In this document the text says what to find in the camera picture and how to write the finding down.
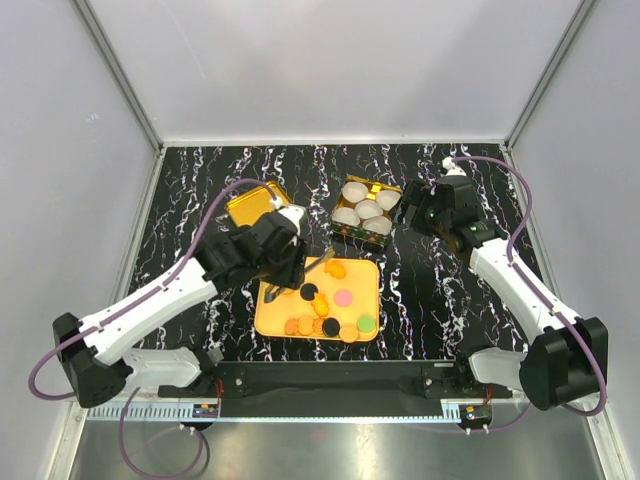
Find yellow serving tray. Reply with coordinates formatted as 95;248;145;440
254;258;380;344

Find round tan biscuit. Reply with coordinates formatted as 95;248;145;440
297;316;314;336
339;325;359;344

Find pink sandwich cookie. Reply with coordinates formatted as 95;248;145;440
334;289;353;308

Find metal serving tongs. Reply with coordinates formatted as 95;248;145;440
262;247;335;303

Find right aluminium frame post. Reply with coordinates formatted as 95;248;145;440
504;0;599;152

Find white paper cup centre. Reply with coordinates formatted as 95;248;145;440
354;199;383;220

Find round tan biscuit bottom right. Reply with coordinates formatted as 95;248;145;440
339;325;359;344

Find orange fish cookie top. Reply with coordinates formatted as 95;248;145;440
324;260;346;279

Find white paper cup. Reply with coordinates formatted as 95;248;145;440
332;207;360;227
362;215;393;236
342;181;369;203
375;189;401;211
354;199;383;220

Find green gold cookie tin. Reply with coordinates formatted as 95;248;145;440
330;175;403;254

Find orange swirl cookie bottom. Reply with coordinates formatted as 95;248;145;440
312;318;325;335

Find orange fish cookie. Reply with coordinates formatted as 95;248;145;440
324;260;346;279
311;293;330;317

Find gold tin lid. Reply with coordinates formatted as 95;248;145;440
225;181;291;227

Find black sandwich cookie bottom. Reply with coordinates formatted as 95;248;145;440
321;317;340;338

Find left aluminium frame post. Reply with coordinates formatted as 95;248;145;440
70;0;163;154

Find aluminium frame post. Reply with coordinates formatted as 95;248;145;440
70;0;163;154
504;0;599;152

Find black sandwich cookie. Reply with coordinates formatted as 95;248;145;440
321;317;340;338
299;283;319;302

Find orange shell cookie bottom left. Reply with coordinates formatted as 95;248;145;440
284;319;298;335

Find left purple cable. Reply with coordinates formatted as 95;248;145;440
27;178;281;479

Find white paper cup front left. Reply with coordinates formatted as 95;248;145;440
332;207;360;227

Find white paper cup back right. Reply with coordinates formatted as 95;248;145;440
375;189;401;211

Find white paper cup front right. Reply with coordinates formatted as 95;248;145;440
362;215;393;236

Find white paper cup back left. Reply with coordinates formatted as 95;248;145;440
342;181;369;203

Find green sandwich cookie bottom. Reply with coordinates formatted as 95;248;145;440
356;314;377;333

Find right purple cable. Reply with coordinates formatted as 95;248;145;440
399;154;609;434

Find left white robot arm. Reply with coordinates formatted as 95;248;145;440
53;205;307;408

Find purple cable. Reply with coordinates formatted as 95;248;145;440
399;154;609;434
27;178;281;479

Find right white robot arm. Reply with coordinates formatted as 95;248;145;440
396;157;608;416

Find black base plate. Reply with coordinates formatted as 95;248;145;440
158;360;511;413

